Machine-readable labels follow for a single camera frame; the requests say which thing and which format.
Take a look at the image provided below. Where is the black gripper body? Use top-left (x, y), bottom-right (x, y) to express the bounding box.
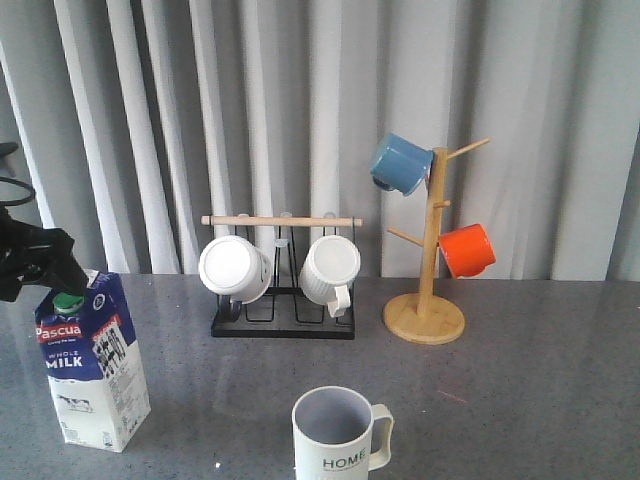
top-left (1, 207), bottom-right (53, 302)

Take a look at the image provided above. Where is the blue mug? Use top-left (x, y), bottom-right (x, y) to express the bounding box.
top-left (369, 133), bottom-right (435, 196)

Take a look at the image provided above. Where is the black wire mug rack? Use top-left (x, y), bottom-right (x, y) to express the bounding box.
top-left (201, 213), bottom-right (363, 340)

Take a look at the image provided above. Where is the ribbed white mug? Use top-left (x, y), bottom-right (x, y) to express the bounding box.
top-left (299, 235), bottom-right (361, 318)

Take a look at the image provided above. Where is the cream HOME mug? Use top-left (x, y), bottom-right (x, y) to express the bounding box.
top-left (291, 386), bottom-right (394, 479)

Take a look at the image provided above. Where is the smooth white mug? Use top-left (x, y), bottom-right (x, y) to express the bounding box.
top-left (198, 235), bottom-right (273, 323)

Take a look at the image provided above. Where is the wooden mug tree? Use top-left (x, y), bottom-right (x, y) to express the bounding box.
top-left (383, 138), bottom-right (490, 345)

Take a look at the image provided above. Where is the black cable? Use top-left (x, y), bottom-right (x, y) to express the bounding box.
top-left (0, 175), bottom-right (36, 207)

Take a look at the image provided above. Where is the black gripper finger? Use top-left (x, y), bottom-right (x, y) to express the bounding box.
top-left (35, 228), bottom-right (88, 295)

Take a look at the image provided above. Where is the orange mug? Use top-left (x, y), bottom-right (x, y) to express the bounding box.
top-left (438, 223), bottom-right (496, 278)

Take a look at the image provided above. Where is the grey white curtain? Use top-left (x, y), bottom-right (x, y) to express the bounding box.
top-left (1, 1), bottom-right (639, 281)

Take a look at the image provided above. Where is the blue white milk carton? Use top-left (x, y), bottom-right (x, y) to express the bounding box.
top-left (35, 270), bottom-right (151, 453)

